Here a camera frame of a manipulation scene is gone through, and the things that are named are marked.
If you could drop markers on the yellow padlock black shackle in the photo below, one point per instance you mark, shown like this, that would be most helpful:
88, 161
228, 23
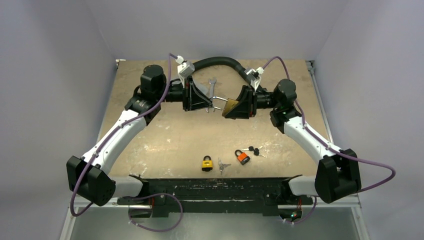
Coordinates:
207, 164

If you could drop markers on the orange black padlock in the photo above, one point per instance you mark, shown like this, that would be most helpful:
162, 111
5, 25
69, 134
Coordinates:
242, 157

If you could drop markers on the brass padlock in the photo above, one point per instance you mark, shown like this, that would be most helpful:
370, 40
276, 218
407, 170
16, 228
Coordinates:
229, 104

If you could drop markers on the silver keys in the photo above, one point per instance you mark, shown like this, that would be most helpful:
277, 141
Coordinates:
222, 166

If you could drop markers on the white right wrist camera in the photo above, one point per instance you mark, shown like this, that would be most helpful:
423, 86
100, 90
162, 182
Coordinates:
254, 77

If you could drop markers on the clear plastic compartment box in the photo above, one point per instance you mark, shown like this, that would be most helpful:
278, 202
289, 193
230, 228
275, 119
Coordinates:
199, 88

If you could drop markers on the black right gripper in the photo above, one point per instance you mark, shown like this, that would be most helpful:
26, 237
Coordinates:
250, 101

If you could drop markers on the black-headed keys of orange padlock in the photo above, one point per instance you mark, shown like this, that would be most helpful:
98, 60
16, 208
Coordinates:
255, 150

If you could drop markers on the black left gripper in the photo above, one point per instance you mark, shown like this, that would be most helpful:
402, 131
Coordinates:
193, 98

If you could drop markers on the silver open-end wrench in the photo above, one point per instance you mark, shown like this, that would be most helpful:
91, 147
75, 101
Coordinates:
212, 82

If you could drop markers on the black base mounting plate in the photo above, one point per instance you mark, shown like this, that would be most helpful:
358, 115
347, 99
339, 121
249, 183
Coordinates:
263, 195

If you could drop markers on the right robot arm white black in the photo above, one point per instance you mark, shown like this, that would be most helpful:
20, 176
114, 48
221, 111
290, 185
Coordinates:
337, 174

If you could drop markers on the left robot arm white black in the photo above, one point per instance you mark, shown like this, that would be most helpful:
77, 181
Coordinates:
88, 175

